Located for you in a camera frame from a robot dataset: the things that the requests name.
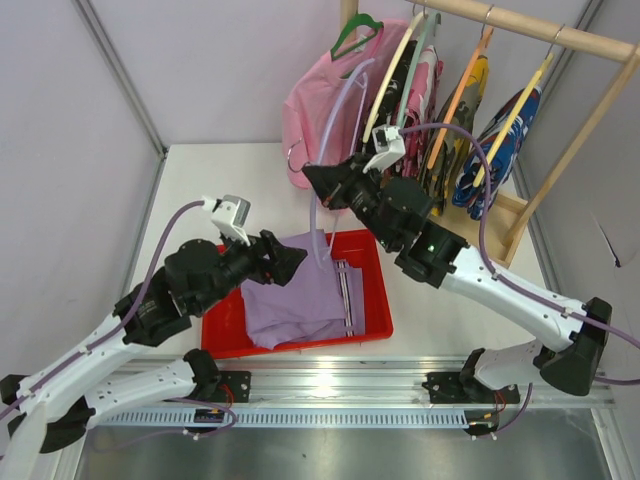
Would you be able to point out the cream hanger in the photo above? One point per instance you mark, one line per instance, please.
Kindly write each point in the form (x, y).
(415, 23)

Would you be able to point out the blue patterned garment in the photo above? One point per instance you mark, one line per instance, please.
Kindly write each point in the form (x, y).
(471, 198)

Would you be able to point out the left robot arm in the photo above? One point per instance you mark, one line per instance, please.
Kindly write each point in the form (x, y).
(66, 399)

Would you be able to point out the wooden clothes rack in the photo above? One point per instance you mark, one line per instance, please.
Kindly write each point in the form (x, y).
(580, 165)

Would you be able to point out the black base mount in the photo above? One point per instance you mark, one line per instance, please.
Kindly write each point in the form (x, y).
(453, 387)
(233, 387)

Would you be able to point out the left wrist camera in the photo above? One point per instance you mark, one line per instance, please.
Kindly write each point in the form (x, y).
(228, 214)

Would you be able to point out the aluminium rail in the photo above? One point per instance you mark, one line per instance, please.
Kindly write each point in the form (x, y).
(339, 382)

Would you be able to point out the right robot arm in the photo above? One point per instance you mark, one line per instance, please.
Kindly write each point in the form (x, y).
(569, 338)

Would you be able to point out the orange hanger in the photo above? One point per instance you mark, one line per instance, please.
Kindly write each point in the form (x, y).
(480, 49)

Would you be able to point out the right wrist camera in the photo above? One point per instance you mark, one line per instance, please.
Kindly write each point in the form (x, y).
(390, 147)

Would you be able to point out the white cable duct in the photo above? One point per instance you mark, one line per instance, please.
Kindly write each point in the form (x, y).
(199, 417)

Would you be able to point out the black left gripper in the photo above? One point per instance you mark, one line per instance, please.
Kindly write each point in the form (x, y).
(269, 256)

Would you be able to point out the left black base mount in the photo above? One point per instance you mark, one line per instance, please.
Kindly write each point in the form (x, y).
(233, 387)

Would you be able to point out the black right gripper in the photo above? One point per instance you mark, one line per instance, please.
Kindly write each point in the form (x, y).
(338, 183)

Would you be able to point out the purple hanger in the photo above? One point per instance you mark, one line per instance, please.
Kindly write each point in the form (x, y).
(321, 116)

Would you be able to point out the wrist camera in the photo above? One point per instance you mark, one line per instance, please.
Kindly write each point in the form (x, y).
(390, 147)
(228, 214)

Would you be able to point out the black floral garment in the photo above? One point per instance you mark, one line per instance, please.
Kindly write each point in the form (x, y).
(390, 101)

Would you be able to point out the pink patterned garment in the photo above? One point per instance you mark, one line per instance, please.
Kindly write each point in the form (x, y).
(415, 145)

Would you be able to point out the camouflage garment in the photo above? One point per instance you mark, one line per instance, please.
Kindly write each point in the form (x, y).
(455, 147)

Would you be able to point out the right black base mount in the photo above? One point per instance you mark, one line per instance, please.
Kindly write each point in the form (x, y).
(453, 387)

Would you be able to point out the red plastic tray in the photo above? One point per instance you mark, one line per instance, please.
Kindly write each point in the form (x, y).
(224, 330)

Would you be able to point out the pink t-shirt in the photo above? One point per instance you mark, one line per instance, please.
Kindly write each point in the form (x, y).
(381, 49)

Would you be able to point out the purple trousers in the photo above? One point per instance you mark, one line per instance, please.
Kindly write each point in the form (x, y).
(323, 301)

